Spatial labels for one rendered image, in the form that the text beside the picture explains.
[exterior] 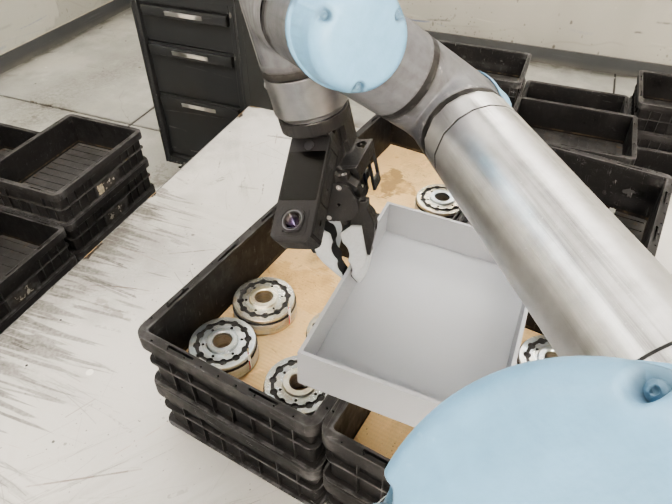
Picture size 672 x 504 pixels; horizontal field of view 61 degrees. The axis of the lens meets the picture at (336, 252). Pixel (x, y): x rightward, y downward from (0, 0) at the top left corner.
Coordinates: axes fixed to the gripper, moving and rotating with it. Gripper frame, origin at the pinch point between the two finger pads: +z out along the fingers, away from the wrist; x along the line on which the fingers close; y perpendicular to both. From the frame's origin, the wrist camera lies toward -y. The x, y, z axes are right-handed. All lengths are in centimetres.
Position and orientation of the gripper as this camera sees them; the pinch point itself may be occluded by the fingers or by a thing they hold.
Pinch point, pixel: (349, 276)
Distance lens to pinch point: 66.7
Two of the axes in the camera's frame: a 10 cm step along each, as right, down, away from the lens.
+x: -9.2, -0.2, 3.9
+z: 2.3, 7.8, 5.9
